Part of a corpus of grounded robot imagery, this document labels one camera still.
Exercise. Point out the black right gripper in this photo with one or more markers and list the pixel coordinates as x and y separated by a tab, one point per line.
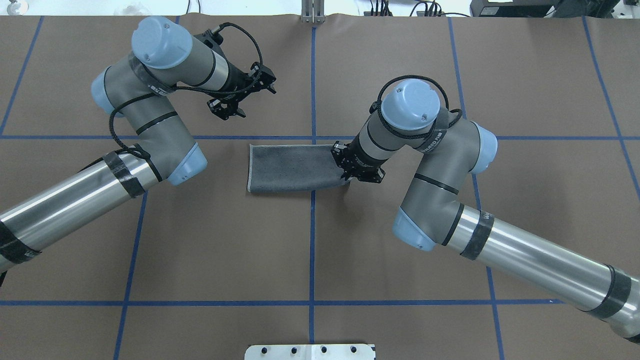
356	149

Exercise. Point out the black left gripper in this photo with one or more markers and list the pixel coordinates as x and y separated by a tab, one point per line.
233	86

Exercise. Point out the pink and grey towel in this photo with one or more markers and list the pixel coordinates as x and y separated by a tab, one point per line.
292	168

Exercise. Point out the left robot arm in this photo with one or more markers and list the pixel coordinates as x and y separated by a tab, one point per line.
154	145

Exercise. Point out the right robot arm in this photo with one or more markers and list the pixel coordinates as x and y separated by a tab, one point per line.
414	111

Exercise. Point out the black monitor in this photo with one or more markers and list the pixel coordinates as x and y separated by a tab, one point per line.
542	8

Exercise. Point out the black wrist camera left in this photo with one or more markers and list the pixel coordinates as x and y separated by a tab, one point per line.
211	38

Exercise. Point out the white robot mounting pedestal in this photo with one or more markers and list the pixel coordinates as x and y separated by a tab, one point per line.
326	351

